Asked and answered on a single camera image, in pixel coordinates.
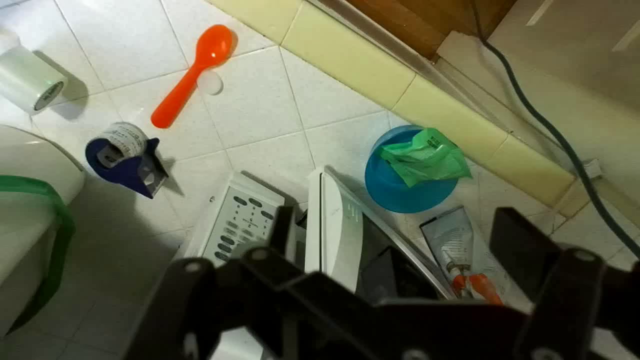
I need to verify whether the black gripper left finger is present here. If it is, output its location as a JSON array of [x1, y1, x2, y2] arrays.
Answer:
[[122, 202, 316, 360]]

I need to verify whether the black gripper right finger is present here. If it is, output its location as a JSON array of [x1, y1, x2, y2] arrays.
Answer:
[[490, 208, 640, 360]]

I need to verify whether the white microwave oven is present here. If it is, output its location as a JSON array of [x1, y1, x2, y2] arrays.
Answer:
[[182, 167, 454, 303]]

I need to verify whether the blue bowl with green cloth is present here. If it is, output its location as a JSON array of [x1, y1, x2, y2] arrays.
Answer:
[[364, 126, 473, 214]]

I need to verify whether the small white bottle cap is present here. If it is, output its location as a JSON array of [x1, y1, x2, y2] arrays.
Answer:
[[199, 69, 224, 96]]

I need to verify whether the orange plastic spoon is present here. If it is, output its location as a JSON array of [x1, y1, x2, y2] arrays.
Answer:
[[150, 23, 236, 128]]

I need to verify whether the large container with green lid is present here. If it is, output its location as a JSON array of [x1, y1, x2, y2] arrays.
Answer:
[[0, 126, 87, 335]]

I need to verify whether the white tape roll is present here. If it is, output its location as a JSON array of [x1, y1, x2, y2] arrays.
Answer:
[[0, 45, 66, 114]]

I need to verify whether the dark green power cable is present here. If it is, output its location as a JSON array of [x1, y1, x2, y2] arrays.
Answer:
[[468, 0, 640, 258]]

